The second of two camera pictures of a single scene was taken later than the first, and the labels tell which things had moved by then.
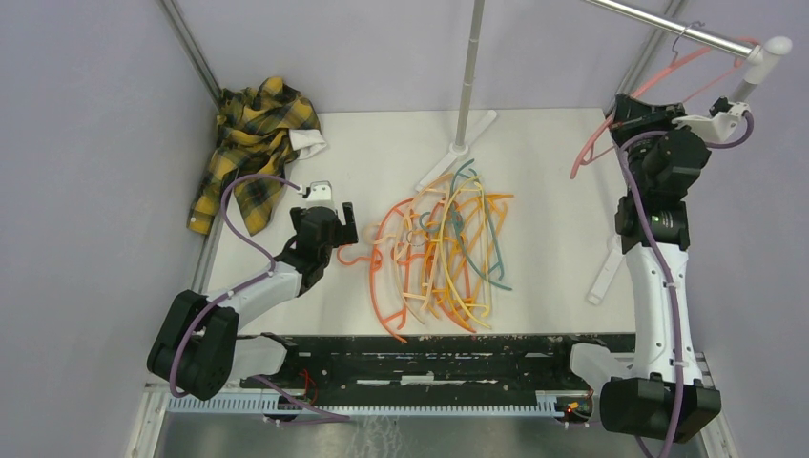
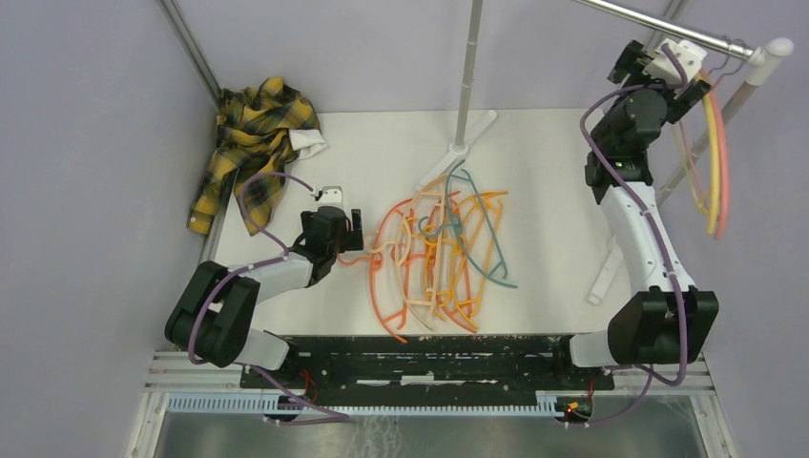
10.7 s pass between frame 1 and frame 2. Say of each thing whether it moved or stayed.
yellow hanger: moved
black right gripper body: moved
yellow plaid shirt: stayed
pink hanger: moved
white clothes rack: stayed
